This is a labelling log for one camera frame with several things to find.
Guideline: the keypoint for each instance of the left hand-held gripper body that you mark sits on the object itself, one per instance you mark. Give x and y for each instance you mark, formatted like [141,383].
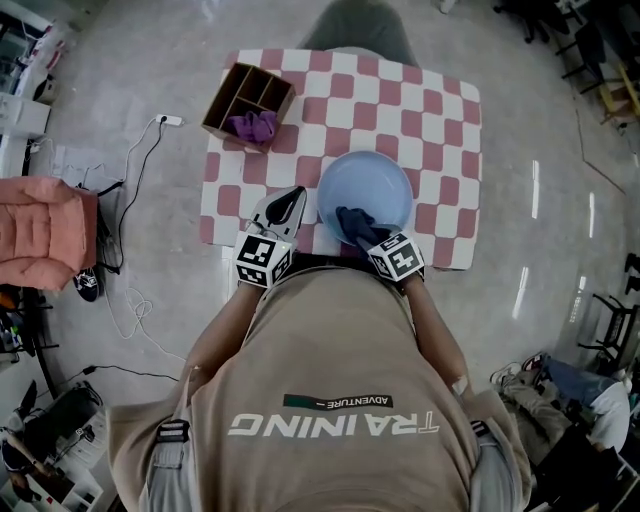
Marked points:
[262,260]

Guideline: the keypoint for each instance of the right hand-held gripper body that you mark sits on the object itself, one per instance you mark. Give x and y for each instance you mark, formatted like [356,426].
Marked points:
[400,260]

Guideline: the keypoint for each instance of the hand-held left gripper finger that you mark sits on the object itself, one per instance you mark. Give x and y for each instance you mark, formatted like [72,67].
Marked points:
[297,222]
[265,212]

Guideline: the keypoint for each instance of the dark blue cloth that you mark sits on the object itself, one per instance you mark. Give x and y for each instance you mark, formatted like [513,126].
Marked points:
[357,222]

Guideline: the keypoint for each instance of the big light blue plate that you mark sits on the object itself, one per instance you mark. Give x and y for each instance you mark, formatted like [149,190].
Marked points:
[370,180]

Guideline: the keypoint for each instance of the person's right forearm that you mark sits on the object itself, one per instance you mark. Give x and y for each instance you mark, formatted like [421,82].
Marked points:
[435,330]

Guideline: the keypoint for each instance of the person's left forearm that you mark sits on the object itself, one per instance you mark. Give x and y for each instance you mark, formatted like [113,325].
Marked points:
[232,315]

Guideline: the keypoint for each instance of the purple cloth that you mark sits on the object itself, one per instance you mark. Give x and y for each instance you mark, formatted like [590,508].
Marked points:
[250,127]

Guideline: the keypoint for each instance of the pink checkered tablecloth table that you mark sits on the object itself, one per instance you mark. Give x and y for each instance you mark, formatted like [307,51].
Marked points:
[360,100]

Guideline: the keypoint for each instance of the brown divided wooden box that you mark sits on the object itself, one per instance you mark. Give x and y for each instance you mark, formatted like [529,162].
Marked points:
[215,112]

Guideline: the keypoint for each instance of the person's beige shirt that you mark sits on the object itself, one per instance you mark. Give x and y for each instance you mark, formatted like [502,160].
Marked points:
[325,360]

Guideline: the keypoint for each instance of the white power strip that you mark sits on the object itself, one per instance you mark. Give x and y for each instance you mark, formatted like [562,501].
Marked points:
[169,120]

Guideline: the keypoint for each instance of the black white shoe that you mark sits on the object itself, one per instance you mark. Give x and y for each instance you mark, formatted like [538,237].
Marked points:
[88,284]

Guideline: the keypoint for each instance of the green chair with black legs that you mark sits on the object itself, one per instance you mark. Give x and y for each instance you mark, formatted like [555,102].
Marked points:
[355,30]

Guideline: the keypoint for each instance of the pink padded armchair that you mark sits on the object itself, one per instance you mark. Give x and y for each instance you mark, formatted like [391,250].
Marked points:
[40,225]

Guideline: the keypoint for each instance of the black bag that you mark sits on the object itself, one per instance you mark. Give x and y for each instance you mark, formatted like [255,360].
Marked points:
[70,415]

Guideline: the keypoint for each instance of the white bucket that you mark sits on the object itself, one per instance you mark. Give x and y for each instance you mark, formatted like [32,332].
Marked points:
[47,90]

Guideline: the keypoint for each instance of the black office chair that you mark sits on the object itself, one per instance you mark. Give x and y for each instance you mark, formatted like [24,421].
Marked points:
[540,20]

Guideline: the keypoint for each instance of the white drawer unit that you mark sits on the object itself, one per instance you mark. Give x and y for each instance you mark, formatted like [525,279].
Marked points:
[82,452]

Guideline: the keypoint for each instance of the white low cabinet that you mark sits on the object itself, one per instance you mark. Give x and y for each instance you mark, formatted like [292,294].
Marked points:
[20,112]

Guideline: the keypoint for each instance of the round wooden table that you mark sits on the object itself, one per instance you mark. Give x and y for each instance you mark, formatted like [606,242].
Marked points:
[620,95]

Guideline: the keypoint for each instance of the white red plastic bags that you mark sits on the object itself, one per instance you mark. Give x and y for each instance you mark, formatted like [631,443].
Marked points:
[50,50]

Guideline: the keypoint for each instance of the black metal frame chair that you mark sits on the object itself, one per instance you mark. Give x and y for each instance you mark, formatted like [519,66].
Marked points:
[617,320]

